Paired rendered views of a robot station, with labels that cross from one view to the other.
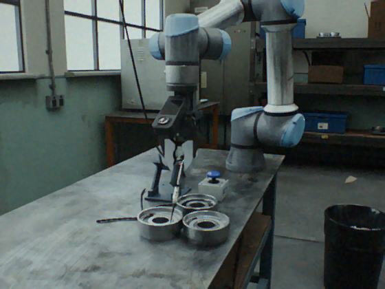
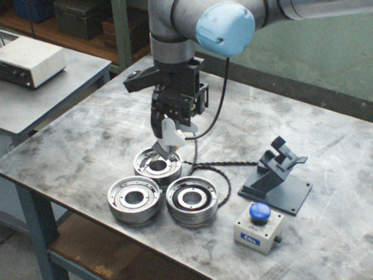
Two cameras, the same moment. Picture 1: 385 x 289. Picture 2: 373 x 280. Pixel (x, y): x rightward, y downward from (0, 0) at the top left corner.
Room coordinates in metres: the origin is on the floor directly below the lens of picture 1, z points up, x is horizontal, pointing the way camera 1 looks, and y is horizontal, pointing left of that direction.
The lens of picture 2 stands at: (1.01, -0.76, 1.58)
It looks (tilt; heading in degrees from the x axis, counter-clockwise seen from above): 38 degrees down; 103
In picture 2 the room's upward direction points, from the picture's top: 2 degrees counter-clockwise
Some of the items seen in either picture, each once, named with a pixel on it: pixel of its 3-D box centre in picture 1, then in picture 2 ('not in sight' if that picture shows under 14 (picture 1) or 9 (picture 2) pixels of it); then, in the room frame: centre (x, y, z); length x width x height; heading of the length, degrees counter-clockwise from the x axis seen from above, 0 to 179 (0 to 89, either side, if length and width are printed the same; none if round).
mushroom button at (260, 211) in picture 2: (213, 180); (259, 217); (0.99, -0.06, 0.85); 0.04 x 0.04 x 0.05
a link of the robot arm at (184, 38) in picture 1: (183, 40); (172, 0); (0.82, 0.02, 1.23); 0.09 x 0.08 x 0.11; 141
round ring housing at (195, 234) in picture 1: (206, 228); (134, 200); (0.74, -0.03, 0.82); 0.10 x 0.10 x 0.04
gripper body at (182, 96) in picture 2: (183, 111); (178, 86); (0.83, 0.02, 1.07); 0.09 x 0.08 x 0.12; 161
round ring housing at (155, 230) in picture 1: (160, 223); (158, 168); (0.76, 0.08, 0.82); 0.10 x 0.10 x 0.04
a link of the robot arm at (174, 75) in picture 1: (181, 76); (174, 44); (0.82, 0.03, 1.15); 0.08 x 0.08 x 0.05
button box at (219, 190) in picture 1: (214, 188); (261, 228); (1.00, -0.06, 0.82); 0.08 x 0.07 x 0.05; 159
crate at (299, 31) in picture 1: (282, 31); not in sight; (4.32, -1.06, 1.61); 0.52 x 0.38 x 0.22; 72
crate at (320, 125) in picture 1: (323, 121); not in sight; (4.13, -1.54, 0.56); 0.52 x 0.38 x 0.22; 66
